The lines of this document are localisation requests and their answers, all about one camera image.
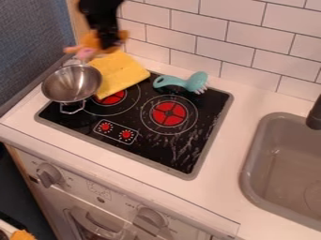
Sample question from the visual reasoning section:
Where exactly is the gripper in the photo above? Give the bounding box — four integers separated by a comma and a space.
84, 12, 126, 51

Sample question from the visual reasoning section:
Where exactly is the silver pot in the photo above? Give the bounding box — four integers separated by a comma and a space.
39, 58, 104, 115

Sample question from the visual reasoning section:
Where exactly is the yellow cloth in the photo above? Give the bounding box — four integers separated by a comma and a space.
86, 50, 152, 101

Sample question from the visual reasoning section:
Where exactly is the teal brush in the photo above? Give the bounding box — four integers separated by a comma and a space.
151, 70, 211, 96

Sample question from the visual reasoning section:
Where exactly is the toy stove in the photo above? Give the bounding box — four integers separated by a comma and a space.
34, 70, 235, 182

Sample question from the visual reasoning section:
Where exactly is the tap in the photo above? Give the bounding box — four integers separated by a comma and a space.
304, 93, 321, 131

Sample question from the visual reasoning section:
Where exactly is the toy sink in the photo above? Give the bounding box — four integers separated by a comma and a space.
237, 112, 321, 233

